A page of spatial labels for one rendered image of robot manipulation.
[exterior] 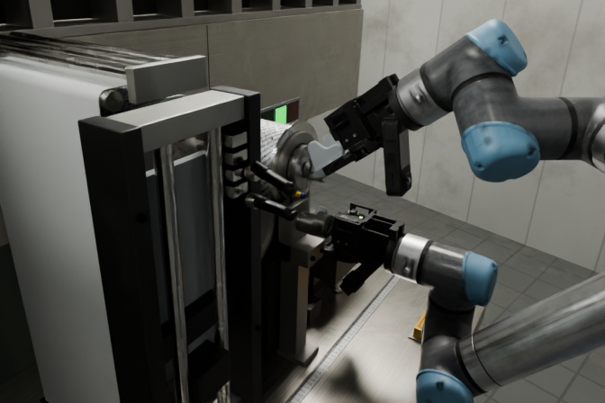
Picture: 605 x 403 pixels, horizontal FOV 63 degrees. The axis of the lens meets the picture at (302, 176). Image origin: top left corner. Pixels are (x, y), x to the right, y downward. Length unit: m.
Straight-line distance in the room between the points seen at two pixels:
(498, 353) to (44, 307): 0.61
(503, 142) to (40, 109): 0.50
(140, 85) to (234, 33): 0.67
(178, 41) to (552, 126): 0.70
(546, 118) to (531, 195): 2.70
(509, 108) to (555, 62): 2.51
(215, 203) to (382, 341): 0.60
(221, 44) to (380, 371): 0.74
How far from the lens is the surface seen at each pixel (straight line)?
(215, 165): 0.46
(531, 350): 0.71
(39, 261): 0.74
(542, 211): 3.31
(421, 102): 0.67
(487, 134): 0.58
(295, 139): 0.78
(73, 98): 0.55
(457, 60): 0.65
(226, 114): 0.45
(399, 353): 0.98
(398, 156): 0.71
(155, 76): 0.52
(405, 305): 1.10
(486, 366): 0.73
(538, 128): 0.61
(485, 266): 0.80
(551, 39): 3.11
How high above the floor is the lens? 1.55
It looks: 23 degrees down
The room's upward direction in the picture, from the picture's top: 2 degrees clockwise
